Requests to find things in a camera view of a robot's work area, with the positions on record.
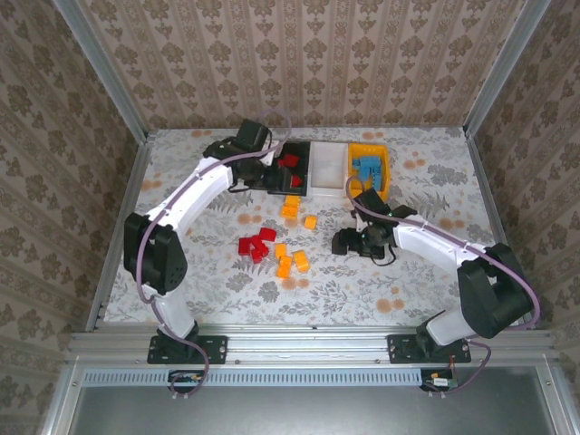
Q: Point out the red lego brick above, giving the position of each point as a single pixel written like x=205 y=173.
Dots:
x=290 y=161
x=246 y=246
x=267 y=234
x=258 y=257
x=259 y=244
x=297 y=181

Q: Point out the grey metal panel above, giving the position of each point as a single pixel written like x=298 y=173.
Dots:
x=317 y=412

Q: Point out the black plastic bin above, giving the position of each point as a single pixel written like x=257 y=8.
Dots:
x=301 y=154

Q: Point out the blue lego brick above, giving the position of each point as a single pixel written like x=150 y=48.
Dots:
x=369 y=172
x=378 y=182
x=367 y=161

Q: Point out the small yellow lego brick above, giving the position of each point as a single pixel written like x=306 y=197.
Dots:
x=311 y=222

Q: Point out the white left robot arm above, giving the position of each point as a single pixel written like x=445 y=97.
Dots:
x=199 y=186

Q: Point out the aluminium corner post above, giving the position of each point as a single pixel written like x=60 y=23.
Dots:
x=504 y=68
x=103 y=68

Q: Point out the yellow plastic bin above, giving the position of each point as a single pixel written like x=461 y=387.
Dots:
x=355 y=186

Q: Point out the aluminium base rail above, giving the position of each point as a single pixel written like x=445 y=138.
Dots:
x=308 y=344

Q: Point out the aluminium side rail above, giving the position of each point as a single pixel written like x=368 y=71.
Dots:
x=135 y=181
x=491 y=204

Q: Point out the small circuit board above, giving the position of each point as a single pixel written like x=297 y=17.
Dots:
x=439 y=381
x=186 y=378

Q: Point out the white plastic bin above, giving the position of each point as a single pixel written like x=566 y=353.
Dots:
x=328 y=167

